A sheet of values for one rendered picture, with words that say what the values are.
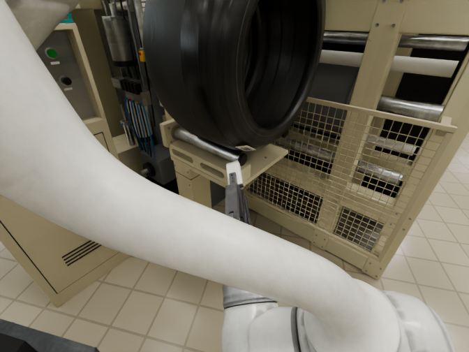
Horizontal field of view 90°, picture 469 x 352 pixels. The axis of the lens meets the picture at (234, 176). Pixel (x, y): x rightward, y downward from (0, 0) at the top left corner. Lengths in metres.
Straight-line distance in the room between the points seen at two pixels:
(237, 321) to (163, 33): 0.61
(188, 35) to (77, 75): 0.75
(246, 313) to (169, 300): 1.13
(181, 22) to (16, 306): 1.66
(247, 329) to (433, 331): 0.22
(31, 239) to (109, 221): 1.21
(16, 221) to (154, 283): 0.74
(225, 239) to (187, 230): 0.03
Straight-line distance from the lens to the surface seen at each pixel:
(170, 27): 0.64
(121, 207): 0.19
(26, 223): 1.35
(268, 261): 0.21
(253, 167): 0.92
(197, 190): 1.25
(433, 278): 1.94
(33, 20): 0.35
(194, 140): 0.90
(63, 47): 1.24
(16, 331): 0.88
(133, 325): 1.50
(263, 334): 0.39
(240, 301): 0.41
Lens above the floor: 1.30
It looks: 34 degrees down
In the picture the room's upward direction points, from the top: straight up
